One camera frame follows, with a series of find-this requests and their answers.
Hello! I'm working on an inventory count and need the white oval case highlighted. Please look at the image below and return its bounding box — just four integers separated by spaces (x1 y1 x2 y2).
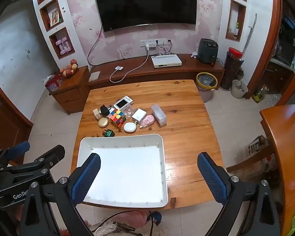
124 122 137 133

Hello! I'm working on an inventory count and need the red patterned tissue box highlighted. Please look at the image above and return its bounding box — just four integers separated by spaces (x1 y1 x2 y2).
43 74 63 92

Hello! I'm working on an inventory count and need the black wall television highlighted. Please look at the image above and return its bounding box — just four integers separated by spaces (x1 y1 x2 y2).
94 0 197 33

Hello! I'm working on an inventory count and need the white card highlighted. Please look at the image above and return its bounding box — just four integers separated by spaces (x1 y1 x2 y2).
88 71 101 82

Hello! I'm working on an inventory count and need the clear plastic box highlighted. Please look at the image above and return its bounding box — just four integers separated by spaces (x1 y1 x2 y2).
151 103 167 126

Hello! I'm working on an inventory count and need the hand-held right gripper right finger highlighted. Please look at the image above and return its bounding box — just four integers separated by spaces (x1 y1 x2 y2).
197 152 281 236

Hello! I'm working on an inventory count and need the framed picture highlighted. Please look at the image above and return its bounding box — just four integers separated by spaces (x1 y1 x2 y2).
50 8 59 27

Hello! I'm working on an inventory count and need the pink correction tape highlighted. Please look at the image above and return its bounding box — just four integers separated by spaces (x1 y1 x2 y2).
141 115 156 128

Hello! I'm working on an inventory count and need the black television cable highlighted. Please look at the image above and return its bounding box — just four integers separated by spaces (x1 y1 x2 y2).
88 25 104 65

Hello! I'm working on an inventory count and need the white set-top box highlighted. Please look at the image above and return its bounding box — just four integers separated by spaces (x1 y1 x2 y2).
151 54 182 68

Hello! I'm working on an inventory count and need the wooden door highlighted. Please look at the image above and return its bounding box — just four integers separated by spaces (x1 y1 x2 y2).
0 74 33 153

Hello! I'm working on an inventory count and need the long sword on wall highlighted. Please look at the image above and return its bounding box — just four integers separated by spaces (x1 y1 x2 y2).
242 13 257 52

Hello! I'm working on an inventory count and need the wooden side cabinet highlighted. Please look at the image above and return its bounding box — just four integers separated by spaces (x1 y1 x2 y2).
49 65 90 115

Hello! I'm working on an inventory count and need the cooking oil bottle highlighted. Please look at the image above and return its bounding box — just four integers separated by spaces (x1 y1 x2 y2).
252 85 269 104

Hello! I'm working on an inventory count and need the white handheld screen device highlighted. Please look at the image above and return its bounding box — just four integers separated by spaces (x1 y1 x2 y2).
113 96 134 110

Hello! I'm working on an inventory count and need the white bucket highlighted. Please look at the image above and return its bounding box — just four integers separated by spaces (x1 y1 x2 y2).
230 79 248 99

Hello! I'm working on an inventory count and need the long wooden tv cabinet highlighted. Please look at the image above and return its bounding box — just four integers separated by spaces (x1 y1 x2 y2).
87 53 225 91

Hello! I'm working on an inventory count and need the wooden chair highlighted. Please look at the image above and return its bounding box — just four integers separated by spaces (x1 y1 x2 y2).
226 145 273 174

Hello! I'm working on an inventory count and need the white plastic tray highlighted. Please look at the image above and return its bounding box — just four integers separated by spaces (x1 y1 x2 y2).
77 134 169 207

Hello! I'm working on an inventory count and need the black air fryer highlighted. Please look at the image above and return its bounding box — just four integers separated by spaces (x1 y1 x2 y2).
197 39 219 65

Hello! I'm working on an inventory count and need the black power cable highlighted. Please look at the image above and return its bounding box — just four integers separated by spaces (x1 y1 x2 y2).
156 39 174 54

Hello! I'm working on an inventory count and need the cardboard box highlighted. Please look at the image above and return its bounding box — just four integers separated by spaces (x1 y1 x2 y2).
244 135 266 156

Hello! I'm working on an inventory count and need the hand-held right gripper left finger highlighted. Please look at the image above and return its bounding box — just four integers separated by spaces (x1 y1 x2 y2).
20 153 101 236

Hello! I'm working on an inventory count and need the white charger block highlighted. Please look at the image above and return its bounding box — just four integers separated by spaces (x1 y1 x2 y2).
131 108 147 124

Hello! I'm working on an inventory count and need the bowl of fruit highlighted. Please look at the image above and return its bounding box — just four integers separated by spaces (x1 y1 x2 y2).
59 59 79 77

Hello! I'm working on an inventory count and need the red lidded container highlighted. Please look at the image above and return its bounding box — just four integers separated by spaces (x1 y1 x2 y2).
227 47 243 59

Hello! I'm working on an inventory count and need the white wall socket strip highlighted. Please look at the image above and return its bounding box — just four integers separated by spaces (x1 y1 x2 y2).
140 39 168 48

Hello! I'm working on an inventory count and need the white charging cable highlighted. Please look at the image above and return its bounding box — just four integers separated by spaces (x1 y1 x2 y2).
110 49 149 83

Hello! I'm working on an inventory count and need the tall black woven basket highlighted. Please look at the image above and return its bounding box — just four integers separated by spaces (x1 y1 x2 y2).
220 52 244 90

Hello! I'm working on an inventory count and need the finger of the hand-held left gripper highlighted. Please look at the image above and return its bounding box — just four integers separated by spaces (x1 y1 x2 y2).
5 145 65 177
0 141 31 169

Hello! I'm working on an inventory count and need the yellow rimmed trash bin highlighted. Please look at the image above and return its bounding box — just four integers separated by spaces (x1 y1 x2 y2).
196 72 218 103

